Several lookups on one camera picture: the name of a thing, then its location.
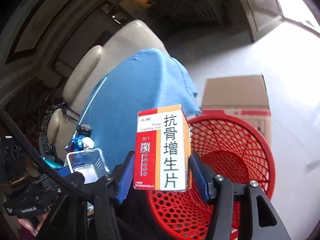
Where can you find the brown cardboard box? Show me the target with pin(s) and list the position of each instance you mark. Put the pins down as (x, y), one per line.
(242, 96)

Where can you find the blue plastic bag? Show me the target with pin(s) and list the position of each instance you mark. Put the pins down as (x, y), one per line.
(76, 144)

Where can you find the black plastic bag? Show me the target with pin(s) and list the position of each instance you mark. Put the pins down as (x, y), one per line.
(84, 129)

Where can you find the red plastic mesh basket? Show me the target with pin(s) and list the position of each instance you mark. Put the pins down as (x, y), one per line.
(232, 147)

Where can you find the blue table cloth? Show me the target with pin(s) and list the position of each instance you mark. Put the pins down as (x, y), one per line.
(147, 80)

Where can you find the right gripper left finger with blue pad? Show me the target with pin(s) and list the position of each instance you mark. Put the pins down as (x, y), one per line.
(123, 177)

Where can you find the clear plastic tray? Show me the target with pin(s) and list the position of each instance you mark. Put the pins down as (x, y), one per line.
(90, 163)

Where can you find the black white patterned cloth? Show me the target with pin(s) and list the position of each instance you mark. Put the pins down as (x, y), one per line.
(49, 147)

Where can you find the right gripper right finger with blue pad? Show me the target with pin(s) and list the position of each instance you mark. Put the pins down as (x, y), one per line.
(203, 175)

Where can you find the dark wooden cabinet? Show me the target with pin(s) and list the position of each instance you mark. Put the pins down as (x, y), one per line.
(189, 11)

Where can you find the beige leather sofa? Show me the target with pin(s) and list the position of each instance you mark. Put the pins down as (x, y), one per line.
(95, 64)

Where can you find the red white medicine box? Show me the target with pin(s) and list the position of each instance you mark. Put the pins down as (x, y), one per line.
(162, 151)

